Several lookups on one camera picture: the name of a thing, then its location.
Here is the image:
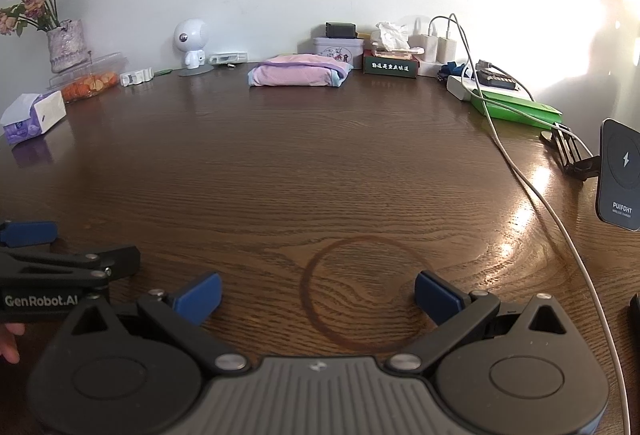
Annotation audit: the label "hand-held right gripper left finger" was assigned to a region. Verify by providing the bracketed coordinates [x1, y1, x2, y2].
[70, 272, 252, 373]

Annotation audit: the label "white robot figurine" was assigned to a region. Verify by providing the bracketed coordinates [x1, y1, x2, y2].
[173, 18, 213, 77]

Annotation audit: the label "green flat box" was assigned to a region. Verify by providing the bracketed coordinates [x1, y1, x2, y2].
[470, 90, 563, 124]

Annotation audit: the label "white wall charger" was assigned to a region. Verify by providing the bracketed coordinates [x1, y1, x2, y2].
[436, 35, 460, 63]
[409, 32, 438, 62]

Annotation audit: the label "white tin box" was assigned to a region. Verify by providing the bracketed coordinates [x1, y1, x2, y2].
[312, 36, 365, 70]

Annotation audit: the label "mottled white purple vase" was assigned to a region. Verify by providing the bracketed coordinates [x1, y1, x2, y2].
[46, 19, 90, 75]

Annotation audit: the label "dark green labelled box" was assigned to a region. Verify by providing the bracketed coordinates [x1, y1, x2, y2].
[363, 55, 420, 78]

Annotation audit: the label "pink clothes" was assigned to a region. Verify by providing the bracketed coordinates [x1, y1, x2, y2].
[247, 54, 351, 89]

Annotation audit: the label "black folding phone stand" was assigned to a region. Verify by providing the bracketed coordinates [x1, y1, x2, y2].
[540, 122, 604, 181]

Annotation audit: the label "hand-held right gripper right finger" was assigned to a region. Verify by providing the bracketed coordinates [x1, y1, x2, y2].
[385, 270, 568, 374]

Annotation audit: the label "white plastic clip gadget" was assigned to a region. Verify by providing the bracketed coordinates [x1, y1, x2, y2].
[119, 68, 155, 87]

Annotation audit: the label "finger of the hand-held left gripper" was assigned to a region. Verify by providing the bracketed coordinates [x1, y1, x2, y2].
[0, 221, 58, 249]
[0, 245, 141, 290]

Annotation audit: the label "crumpled white tissue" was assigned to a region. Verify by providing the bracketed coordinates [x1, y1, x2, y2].
[375, 22, 412, 51]

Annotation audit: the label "short white cable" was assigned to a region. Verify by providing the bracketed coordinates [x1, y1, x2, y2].
[440, 14, 536, 102]

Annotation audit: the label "person's left hand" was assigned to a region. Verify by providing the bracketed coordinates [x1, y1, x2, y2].
[0, 322, 26, 364]

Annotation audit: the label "black flat device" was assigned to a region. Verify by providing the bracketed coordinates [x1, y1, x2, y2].
[472, 60, 526, 91]

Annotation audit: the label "purple tissue pack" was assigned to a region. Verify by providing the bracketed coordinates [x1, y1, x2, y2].
[0, 90, 67, 146]

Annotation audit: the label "white power strip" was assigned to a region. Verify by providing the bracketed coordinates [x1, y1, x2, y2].
[415, 59, 473, 79]

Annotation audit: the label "dark object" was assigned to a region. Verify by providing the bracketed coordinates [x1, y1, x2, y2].
[626, 293, 640, 334]

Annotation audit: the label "grey wireless charger pad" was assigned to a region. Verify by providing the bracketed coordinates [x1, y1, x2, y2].
[595, 118, 640, 232]

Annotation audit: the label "clear plastic container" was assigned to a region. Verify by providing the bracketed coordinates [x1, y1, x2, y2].
[48, 51, 126, 105]

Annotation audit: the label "white rectangular gadget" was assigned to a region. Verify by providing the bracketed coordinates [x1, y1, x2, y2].
[208, 51, 250, 66]

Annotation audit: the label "orange peels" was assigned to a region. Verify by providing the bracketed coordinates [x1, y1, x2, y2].
[62, 70, 120, 104]

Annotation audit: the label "blue strap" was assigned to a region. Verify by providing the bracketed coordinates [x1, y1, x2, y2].
[437, 62, 469, 84]

